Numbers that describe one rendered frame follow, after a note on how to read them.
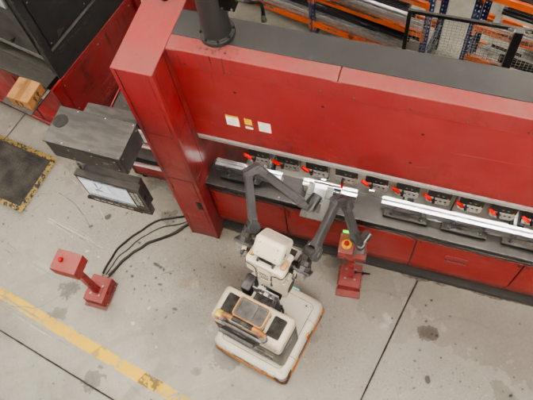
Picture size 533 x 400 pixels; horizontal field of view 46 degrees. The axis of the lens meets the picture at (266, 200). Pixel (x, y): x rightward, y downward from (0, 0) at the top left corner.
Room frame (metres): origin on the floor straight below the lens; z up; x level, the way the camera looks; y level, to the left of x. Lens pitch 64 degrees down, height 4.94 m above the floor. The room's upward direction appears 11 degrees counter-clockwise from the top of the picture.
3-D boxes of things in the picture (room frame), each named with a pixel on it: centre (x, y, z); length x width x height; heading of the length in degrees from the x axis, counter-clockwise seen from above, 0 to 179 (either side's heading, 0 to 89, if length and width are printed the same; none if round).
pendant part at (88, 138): (2.11, 0.93, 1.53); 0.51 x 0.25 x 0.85; 62
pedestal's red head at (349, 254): (1.55, -0.54, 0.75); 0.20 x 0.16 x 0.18; 68
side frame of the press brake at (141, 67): (2.56, 0.38, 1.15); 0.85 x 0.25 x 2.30; 153
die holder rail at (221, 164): (2.21, 0.08, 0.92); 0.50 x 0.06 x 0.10; 63
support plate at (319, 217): (1.83, -0.34, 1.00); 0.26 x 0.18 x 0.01; 153
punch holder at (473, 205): (1.51, -1.27, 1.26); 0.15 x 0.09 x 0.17; 63
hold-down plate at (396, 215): (1.63, -0.92, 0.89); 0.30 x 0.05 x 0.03; 63
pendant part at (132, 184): (2.01, 0.92, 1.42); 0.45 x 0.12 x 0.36; 62
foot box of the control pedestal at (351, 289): (1.52, -0.53, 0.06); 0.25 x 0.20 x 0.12; 158
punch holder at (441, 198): (1.60, -1.09, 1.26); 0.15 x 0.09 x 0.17; 63
